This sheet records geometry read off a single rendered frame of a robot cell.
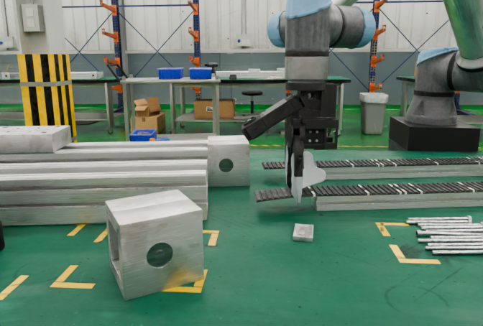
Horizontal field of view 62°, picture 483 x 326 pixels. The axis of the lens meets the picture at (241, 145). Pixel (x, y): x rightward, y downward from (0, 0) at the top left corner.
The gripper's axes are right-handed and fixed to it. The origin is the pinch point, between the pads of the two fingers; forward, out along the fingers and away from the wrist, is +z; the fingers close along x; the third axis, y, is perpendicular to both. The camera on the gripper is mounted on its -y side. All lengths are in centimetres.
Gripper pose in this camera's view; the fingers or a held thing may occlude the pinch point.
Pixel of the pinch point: (291, 191)
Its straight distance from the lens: 75.8
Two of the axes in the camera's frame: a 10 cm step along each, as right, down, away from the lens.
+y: 10.0, -0.2, 0.6
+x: -0.6, -2.1, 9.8
